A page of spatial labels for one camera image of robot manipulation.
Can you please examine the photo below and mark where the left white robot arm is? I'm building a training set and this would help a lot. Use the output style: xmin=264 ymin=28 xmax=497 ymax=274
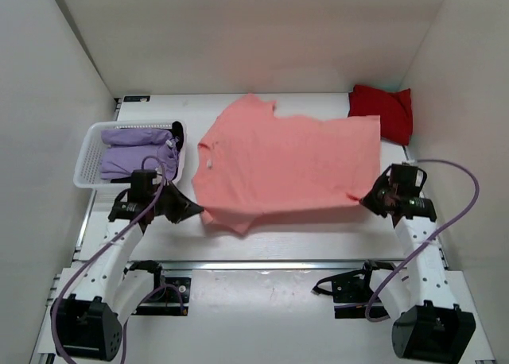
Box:
xmin=51 ymin=184 xmax=204 ymax=363

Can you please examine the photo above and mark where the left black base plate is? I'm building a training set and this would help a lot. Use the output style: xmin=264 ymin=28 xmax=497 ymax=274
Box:
xmin=133 ymin=277 xmax=192 ymax=316

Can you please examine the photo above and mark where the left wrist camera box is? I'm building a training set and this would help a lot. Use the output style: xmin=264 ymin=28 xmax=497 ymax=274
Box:
xmin=130 ymin=169 xmax=157 ymax=196

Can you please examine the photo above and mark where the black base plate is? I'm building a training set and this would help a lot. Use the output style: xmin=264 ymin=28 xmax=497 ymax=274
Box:
xmin=133 ymin=277 xmax=192 ymax=316
xmin=312 ymin=260 xmax=395 ymax=319

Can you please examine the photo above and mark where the folded red t shirt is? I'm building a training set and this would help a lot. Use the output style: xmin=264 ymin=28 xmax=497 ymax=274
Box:
xmin=348 ymin=85 xmax=414 ymax=146

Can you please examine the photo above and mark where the white plastic laundry basket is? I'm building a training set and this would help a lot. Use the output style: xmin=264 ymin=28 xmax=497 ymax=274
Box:
xmin=73 ymin=120 xmax=187 ymax=192

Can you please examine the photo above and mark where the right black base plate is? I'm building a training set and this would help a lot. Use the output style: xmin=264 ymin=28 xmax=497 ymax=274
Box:
xmin=312 ymin=260 xmax=395 ymax=319

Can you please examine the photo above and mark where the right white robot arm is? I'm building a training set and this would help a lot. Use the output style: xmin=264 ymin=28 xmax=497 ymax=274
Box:
xmin=356 ymin=164 xmax=476 ymax=363

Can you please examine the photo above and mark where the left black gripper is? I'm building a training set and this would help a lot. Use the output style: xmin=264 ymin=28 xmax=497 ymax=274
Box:
xmin=151 ymin=177 xmax=205 ymax=221

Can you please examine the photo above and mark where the salmon pink t shirt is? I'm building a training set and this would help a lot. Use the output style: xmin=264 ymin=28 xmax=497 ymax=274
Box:
xmin=192 ymin=94 xmax=381 ymax=234

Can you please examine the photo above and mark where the lilac t shirt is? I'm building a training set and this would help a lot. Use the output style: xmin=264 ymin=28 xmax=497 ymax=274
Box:
xmin=98 ymin=127 xmax=180 ymax=180

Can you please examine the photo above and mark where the aluminium rail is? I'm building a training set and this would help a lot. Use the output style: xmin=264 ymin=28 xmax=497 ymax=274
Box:
xmin=126 ymin=259 xmax=398 ymax=273

